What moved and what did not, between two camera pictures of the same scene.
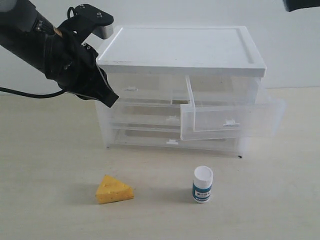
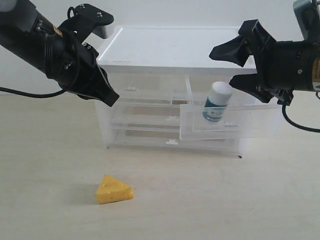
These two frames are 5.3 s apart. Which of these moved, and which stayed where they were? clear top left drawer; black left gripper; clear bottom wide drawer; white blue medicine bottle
Moved: white blue medicine bottle
Stayed: clear bottom wide drawer; clear top left drawer; black left gripper
